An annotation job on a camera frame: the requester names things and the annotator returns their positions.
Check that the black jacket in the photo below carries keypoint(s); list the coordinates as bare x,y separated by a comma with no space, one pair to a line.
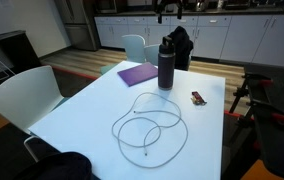
182,46

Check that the white chair with plain back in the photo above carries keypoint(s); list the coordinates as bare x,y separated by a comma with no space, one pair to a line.
25,96

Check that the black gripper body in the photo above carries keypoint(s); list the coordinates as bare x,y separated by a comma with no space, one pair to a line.
169,2

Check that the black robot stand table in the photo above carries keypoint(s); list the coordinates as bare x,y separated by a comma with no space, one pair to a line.
282,140

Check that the white kitchen cabinets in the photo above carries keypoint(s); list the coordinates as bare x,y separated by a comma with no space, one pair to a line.
242,40

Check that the purple spiral notebook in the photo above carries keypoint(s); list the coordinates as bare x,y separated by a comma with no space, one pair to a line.
137,74

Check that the small red black gadget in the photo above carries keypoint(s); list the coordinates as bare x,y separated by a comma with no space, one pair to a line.
197,95

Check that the black low cabinet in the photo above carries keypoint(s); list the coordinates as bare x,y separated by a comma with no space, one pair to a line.
15,50

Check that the black backpack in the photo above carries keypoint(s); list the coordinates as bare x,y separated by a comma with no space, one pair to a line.
58,166

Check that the steel refrigerator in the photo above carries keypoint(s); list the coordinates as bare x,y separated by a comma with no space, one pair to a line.
78,23

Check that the dark purple metal bottle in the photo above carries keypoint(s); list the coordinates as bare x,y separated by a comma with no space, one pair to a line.
166,70

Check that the black microwave oven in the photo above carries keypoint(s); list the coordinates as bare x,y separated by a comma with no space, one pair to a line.
105,5

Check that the white chair with teal seat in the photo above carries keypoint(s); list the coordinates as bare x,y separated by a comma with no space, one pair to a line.
133,46

